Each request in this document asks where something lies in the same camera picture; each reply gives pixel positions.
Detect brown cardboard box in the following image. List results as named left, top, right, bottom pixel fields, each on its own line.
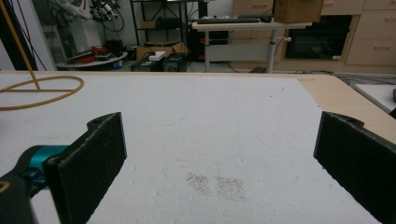
left=273, top=0, right=325, bottom=24

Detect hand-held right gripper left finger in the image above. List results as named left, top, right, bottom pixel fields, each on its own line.
left=42, top=111, right=128, bottom=224

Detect round white platform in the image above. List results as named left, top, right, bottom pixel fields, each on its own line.
left=55, top=51, right=129, bottom=70

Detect black keyboard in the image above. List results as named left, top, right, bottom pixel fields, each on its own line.
left=196, top=17, right=262, bottom=25

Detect small white box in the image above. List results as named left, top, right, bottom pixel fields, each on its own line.
left=148, top=50, right=167, bottom=62

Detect black metal shelf rack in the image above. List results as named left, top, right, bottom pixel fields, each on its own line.
left=130, top=0, right=209, bottom=61

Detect yellow wire stand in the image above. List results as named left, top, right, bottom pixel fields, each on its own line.
left=0, top=0, right=85, bottom=112

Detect open cardboard box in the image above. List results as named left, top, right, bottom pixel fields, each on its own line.
left=135, top=40, right=190, bottom=62

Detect black equipment case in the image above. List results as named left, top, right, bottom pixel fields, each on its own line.
left=130, top=52, right=191, bottom=73

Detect black built-in oven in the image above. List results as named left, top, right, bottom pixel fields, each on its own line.
left=284, top=14, right=354, bottom=61

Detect light wooden cabinet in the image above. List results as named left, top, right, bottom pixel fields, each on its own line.
left=231, top=0, right=396, bottom=75

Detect grey floor cables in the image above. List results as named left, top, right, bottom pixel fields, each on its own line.
left=333, top=73, right=396, bottom=86

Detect light wooden desk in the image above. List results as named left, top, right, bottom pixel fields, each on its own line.
left=191, top=21, right=313, bottom=75

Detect red cable bundle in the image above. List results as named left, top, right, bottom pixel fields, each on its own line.
left=88, top=45, right=109, bottom=56

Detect white side table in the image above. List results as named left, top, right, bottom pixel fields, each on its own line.
left=352, top=83, right=396, bottom=115

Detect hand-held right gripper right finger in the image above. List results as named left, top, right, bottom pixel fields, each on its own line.
left=313, top=110, right=396, bottom=224

